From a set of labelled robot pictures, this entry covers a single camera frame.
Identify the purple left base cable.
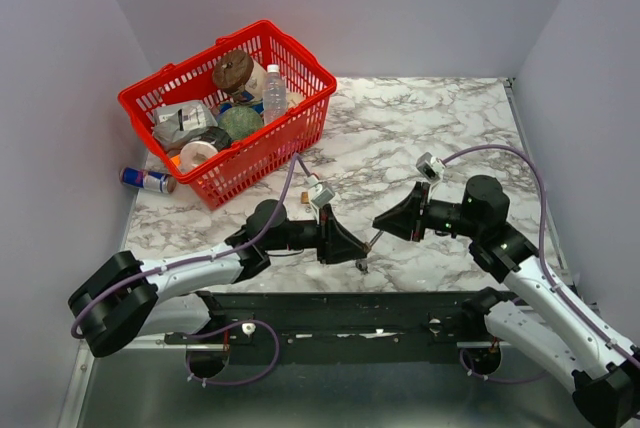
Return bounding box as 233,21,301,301
185,316,282,388

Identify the brown lid paper cup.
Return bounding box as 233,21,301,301
212,49,267,104

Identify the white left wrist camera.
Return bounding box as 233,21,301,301
307,174,335,213

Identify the red bull can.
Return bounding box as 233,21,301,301
120,167,177,194

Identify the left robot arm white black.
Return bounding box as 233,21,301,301
68,199,370,358

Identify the grey foil snack bag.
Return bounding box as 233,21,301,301
152,100,217,149

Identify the red plastic basket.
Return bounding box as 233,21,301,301
117,19,338,203

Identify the green round ball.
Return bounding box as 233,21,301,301
218,106,264,141

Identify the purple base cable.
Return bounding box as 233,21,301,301
458,347,551,385
185,316,282,388

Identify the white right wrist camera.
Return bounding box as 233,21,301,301
415,152,446,185

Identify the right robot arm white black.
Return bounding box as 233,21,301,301
373,175,639,427

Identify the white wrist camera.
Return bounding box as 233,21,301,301
307,174,335,213
415,152,446,185

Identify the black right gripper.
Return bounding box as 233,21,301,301
373,181,482,242

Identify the key with robot keychain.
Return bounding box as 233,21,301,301
355,259,369,274

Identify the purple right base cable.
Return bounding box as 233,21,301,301
458,347,551,385

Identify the white tape roll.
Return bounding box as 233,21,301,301
179,140,219,173

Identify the black mounting base rail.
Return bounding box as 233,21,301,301
165,288,517,368

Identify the long shackle brass padlock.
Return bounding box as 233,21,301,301
365,230,384,252

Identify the clear plastic water bottle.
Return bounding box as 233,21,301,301
263,64,288,125

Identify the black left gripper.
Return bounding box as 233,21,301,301
264,204,367,265

